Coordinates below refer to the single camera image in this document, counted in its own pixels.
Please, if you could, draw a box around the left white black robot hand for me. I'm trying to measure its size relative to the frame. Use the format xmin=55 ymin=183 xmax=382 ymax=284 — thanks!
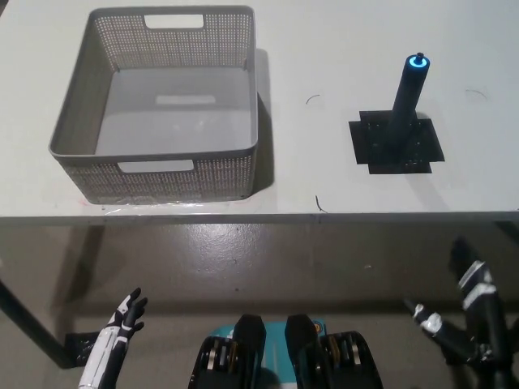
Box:
xmin=79 ymin=287 xmax=149 ymax=389

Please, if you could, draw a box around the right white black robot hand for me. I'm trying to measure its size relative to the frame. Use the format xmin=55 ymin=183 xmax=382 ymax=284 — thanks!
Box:
xmin=403 ymin=237 xmax=519 ymax=389

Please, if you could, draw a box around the dark blue electric screwdriver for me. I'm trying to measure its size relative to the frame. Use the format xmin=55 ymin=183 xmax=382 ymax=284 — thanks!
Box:
xmin=384 ymin=51 xmax=431 ymax=153

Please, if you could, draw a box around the black floor tape marker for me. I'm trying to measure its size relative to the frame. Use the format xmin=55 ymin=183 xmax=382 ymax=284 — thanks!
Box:
xmin=64 ymin=331 xmax=103 ymax=362

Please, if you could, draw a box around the black table leg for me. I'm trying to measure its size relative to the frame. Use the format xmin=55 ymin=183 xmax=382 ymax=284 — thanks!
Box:
xmin=0 ymin=279 xmax=78 ymax=370

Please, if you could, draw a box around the black robot body block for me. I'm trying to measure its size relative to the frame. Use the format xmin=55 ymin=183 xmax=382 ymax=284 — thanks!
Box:
xmin=187 ymin=314 xmax=268 ymax=389
xmin=285 ymin=314 xmax=384 ymax=389

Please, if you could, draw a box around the clear adhesive tape strip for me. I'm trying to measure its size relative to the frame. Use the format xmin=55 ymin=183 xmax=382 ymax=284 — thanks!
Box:
xmin=80 ymin=197 xmax=228 ymax=216

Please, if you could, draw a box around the black square mat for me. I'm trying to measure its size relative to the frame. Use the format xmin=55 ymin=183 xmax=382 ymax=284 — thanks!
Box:
xmin=348 ymin=111 xmax=447 ymax=176

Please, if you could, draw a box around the grey perforated plastic basket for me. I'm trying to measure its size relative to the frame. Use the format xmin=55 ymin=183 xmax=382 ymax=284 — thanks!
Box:
xmin=48 ymin=5 xmax=260 ymax=205

